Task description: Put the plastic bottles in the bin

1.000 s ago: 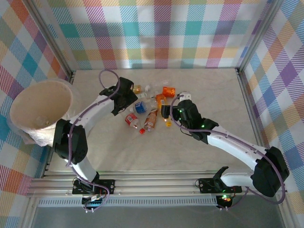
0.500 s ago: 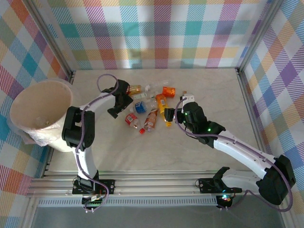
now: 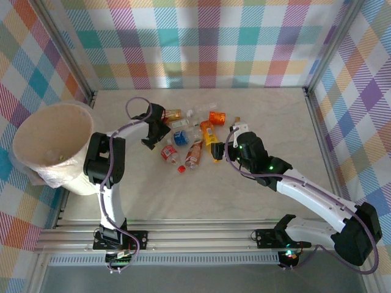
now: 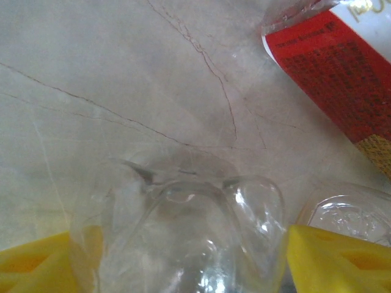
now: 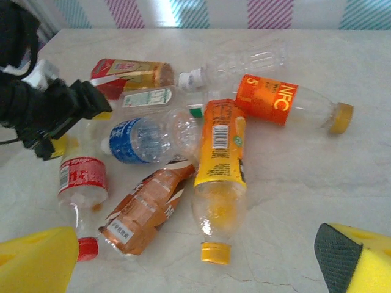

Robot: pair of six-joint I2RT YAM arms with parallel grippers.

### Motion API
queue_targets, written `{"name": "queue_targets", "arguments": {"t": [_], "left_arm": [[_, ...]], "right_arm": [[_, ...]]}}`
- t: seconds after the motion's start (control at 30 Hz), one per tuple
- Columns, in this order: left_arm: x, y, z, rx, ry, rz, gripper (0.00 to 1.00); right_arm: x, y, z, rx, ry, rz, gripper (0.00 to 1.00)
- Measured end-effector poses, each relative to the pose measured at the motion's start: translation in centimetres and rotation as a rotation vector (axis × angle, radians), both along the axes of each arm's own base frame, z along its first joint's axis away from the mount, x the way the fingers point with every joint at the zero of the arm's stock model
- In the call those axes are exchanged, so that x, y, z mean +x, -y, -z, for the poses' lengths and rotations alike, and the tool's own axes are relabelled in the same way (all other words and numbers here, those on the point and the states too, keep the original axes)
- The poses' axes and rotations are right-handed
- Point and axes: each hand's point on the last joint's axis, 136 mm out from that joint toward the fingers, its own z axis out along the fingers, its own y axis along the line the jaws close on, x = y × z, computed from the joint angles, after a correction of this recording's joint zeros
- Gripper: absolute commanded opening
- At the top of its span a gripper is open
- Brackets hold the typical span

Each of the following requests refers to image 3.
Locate orange juice bottle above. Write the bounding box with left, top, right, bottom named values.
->
left=199, top=120, right=221, bottom=147

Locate white waste bin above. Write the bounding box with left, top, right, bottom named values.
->
left=12, top=102, right=103, bottom=197

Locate red gold drink carton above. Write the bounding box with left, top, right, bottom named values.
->
left=161, top=109, right=183, bottom=123

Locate clear bottle red label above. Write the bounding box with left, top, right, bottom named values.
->
left=161, top=145, right=180, bottom=166

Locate grey slotted cable duct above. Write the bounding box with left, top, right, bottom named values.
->
left=48, top=255, right=281, bottom=267

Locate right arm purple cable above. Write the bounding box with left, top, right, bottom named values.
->
left=224, top=126, right=378, bottom=275

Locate clear bottle blue label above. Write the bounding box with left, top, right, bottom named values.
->
left=172, top=129, right=202, bottom=147

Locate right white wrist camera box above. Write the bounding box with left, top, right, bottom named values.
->
left=231, top=120, right=249, bottom=148

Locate black controller board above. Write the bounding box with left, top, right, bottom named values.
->
left=278, top=249, right=303, bottom=272

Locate clear unlabelled plastic bottle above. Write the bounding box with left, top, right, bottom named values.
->
left=194, top=103, right=219, bottom=115

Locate aluminium frame post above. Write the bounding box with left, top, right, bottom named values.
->
left=35, top=0, right=98, bottom=108
left=304, top=0, right=367, bottom=96

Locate crushed orange can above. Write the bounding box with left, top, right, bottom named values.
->
left=208, top=110, right=228, bottom=126

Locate clear plastic bin liner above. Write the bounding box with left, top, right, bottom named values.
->
left=8, top=102, right=103, bottom=190

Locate green circuit board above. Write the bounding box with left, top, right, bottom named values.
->
left=104, top=249, right=137, bottom=274

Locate aluminium table side rail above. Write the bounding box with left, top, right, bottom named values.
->
left=304, top=88, right=352, bottom=208
left=53, top=187, right=70, bottom=229

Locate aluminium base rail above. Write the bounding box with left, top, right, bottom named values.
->
left=34, top=218, right=371, bottom=255

